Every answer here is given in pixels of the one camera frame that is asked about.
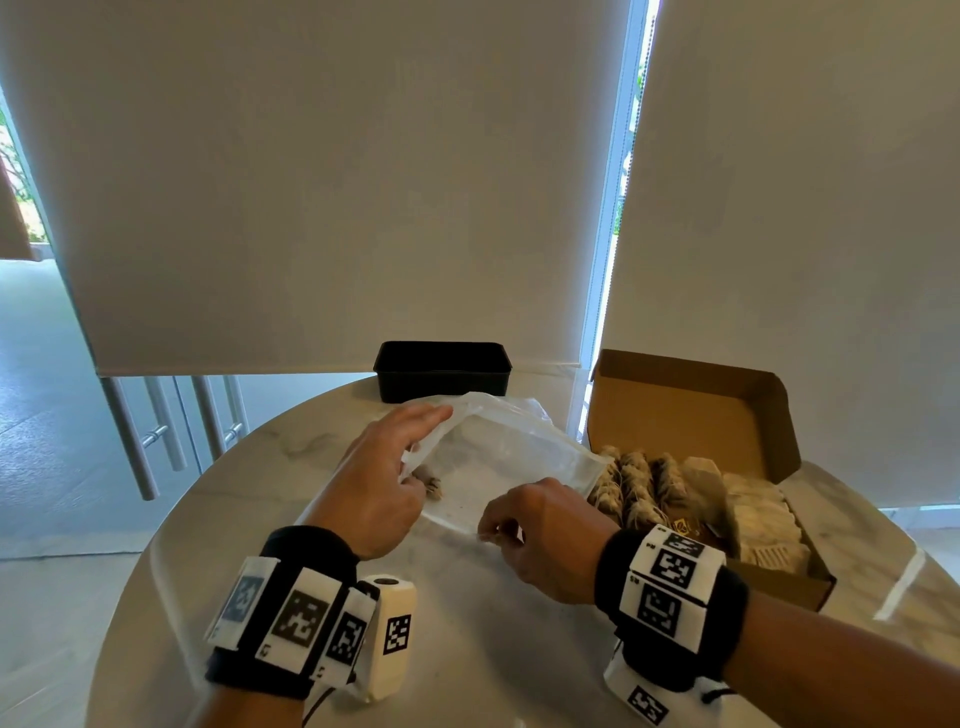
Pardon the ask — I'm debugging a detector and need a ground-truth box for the person's left hand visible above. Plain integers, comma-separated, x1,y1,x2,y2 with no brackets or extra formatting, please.
307,403,455,562

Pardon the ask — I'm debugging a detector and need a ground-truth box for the person's right hand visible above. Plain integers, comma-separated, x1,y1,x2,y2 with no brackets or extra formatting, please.
477,478,621,606

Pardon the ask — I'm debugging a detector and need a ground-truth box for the clear plastic bag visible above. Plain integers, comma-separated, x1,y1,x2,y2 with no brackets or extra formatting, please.
399,390,613,538

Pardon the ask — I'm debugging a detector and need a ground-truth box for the person's right forearm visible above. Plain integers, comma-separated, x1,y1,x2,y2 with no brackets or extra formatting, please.
721,591,960,728

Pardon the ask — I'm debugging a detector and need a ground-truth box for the person's left forearm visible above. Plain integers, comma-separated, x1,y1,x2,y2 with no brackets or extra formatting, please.
187,684,320,728

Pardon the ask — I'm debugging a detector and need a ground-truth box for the black rectangular container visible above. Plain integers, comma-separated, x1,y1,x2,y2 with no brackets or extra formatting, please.
372,341,513,405

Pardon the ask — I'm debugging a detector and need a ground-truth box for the row of brown tea bags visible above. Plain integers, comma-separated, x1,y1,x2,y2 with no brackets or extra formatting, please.
587,445,702,531

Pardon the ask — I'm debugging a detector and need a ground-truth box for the black right wristband with markers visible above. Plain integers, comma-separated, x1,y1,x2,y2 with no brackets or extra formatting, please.
594,524,751,694

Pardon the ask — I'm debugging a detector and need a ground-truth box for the black wristband with markers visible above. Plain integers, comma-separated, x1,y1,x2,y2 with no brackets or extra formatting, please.
594,524,751,694
204,525,380,702

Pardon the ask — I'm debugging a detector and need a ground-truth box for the black left wristband with markers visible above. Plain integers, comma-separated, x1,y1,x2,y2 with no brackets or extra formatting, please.
204,525,380,702

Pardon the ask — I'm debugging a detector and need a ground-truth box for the open cardboard box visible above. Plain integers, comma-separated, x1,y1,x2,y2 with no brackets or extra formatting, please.
584,348,838,613

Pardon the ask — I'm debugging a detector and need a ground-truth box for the white tape strip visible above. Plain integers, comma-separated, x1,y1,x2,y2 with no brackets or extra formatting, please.
873,546,928,623

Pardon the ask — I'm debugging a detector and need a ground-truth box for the narrow white roller blind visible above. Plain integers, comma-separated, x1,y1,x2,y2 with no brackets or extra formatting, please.
602,0,960,511

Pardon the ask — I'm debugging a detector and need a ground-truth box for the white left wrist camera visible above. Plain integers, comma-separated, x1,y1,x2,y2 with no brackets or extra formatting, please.
354,575,418,704

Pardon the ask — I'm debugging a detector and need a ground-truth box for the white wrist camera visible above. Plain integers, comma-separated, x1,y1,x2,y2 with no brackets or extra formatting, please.
603,643,726,728
354,575,418,704

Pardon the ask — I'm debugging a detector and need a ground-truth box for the silver door handle bar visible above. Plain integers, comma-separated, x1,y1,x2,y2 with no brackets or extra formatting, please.
143,376,188,474
190,375,228,462
100,376,161,502
222,375,251,445

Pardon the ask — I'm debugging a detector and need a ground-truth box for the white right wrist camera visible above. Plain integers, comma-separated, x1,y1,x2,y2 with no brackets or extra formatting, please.
603,643,726,728

